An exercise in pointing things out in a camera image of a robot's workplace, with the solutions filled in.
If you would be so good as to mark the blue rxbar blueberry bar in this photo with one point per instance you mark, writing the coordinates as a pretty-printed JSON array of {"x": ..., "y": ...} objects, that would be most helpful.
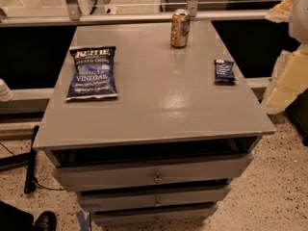
[{"x": 224, "y": 71}]

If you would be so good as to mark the white cylindrical object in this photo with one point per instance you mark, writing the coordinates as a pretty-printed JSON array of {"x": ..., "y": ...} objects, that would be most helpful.
[{"x": 6, "y": 93}]

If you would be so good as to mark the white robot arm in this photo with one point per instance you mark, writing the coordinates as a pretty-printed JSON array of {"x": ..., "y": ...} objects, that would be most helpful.
[{"x": 289, "y": 78}]

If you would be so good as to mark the grey drawer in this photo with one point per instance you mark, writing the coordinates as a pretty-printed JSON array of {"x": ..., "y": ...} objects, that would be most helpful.
[
  {"x": 155, "y": 198},
  {"x": 154, "y": 214},
  {"x": 152, "y": 173}
]

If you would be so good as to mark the black pole stand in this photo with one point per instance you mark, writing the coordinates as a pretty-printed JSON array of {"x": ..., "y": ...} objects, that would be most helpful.
[{"x": 30, "y": 184}]

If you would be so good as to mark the top grey drawer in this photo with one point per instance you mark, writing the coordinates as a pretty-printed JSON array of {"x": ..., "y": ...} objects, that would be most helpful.
[{"x": 152, "y": 173}]

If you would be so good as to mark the blue kettle chips bag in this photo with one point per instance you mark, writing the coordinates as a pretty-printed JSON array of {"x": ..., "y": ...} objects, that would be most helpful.
[{"x": 94, "y": 76}]

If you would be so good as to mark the black shoe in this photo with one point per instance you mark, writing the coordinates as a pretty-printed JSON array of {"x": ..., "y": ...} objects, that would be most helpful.
[{"x": 46, "y": 221}]

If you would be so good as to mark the orange soda can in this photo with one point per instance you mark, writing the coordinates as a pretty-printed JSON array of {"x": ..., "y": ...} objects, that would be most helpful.
[{"x": 180, "y": 28}]

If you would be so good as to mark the middle grey drawer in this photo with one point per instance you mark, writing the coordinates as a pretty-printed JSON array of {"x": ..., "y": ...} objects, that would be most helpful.
[{"x": 155, "y": 198}]

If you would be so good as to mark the metal railing frame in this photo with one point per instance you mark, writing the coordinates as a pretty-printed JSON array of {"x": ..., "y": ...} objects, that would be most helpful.
[{"x": 81, "y": 12}]

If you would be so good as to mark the bottom grey drawer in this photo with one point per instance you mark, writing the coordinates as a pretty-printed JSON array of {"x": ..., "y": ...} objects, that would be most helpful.
[{"x": 154, "y": 214}]

